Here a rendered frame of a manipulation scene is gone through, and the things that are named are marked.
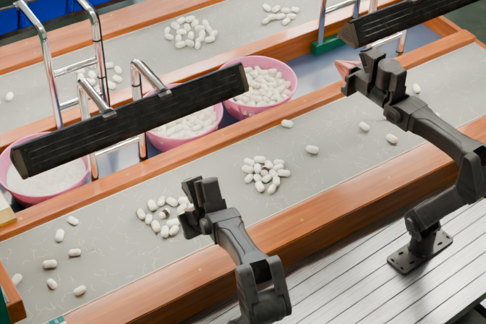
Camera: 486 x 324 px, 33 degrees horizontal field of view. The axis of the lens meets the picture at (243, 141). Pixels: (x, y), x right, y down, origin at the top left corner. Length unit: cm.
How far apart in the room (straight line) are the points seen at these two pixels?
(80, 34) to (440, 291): 147
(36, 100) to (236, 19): 78
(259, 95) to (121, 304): 91
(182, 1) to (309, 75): 56
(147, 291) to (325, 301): 46
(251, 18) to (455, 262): 119
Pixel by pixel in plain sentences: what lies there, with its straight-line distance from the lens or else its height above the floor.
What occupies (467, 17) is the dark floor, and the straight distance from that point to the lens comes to 447.
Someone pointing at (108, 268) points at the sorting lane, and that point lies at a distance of 210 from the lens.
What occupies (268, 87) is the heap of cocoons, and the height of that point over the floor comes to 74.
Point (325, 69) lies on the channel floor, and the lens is 281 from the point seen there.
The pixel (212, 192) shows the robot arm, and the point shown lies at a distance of 183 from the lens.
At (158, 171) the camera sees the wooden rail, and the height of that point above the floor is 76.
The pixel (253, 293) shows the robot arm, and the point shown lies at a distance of 161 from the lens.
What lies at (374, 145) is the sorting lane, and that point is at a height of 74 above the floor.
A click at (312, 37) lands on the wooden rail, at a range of 286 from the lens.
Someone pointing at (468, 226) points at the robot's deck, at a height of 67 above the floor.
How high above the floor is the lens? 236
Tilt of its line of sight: 42 degrees down
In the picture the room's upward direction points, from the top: 1 degrees clockwise
